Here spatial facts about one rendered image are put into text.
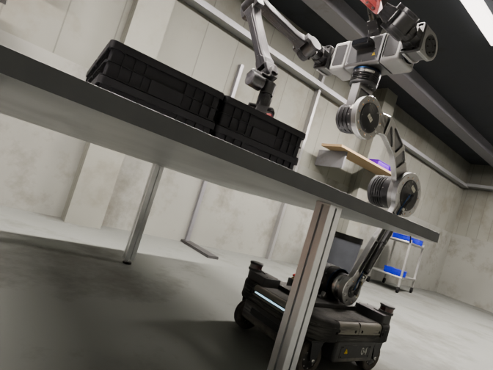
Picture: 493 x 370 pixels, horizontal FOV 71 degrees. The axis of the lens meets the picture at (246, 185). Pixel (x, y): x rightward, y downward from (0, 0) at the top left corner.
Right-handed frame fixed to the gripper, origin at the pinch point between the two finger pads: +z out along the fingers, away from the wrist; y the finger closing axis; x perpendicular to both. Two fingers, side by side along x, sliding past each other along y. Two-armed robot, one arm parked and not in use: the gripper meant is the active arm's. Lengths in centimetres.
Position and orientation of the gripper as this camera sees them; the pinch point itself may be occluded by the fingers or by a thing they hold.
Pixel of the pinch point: (254, 128)
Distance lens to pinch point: 140.5
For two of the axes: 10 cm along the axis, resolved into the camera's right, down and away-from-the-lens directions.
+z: -3.0, 9.5, -0.7
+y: 9.3, 2.7, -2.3
